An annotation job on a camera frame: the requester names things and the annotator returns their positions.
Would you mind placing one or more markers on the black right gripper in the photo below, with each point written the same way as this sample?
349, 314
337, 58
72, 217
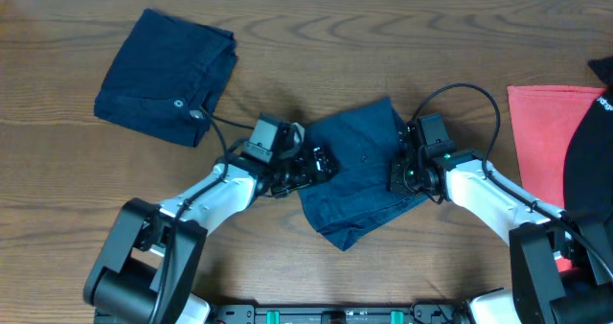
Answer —
395, 184

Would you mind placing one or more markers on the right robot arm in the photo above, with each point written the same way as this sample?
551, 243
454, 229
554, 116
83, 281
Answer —
561, 262

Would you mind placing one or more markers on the blue denim shorts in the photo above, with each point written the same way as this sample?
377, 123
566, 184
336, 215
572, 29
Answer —
356, 200

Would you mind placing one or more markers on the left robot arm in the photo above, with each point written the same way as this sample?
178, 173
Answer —
145, 270

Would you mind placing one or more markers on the black printed garment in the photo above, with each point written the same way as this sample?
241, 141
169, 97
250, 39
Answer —
587, 179

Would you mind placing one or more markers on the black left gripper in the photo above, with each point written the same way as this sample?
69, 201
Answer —
319, 162

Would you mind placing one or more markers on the red cloth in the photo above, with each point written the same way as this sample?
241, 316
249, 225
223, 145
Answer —
544, 119

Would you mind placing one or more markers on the folded dark navy shorts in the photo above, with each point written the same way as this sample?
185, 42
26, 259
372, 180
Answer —
167, 77

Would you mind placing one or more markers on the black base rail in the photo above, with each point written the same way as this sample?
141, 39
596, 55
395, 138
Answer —
420, 313

